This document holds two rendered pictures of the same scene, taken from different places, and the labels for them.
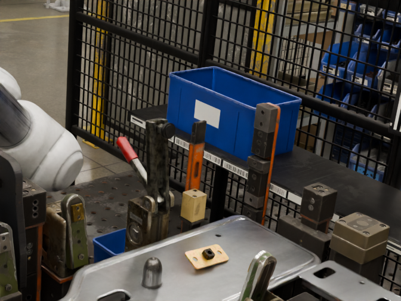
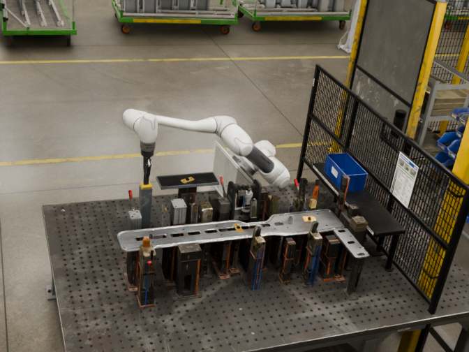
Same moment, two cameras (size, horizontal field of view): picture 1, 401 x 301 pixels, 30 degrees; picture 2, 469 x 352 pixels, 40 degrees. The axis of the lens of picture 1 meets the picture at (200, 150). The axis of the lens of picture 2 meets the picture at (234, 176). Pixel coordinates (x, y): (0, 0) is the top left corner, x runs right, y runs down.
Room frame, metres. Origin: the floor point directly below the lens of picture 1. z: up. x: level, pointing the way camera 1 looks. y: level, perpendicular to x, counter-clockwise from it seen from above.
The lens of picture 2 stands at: (-2.14, -0.90, 3.13)
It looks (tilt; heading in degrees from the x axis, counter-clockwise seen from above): 29 degrees down; 23
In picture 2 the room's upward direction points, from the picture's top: 7 degrees clockwise
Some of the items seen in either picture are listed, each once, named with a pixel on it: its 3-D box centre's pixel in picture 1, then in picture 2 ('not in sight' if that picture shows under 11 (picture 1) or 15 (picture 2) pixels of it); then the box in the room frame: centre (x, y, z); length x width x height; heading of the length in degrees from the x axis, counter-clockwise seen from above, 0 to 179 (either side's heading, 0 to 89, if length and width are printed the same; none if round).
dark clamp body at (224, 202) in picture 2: not in sight; (220, 225); (0.95, 0.46, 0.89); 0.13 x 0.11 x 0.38; 45
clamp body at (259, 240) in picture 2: not in sight; (255, 262); (0.75, 0.13, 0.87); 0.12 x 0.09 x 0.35; 45
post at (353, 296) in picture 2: not in sight; (354, 274); (1.01, -0.41, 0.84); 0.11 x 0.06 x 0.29; 45
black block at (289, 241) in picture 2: not in sight; (287, 260); (0.91, -0.02, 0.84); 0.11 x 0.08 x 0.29; 45
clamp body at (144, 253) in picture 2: not in sight; (146, 276); (0.28, 0.58, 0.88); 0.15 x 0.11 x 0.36; 45
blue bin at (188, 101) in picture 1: (230, 110); (345, 172); (1.74, -0.06, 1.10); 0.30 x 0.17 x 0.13; 45
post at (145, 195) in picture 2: not in sight; (144, 216); (0.72, 0.88, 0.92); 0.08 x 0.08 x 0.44; 45
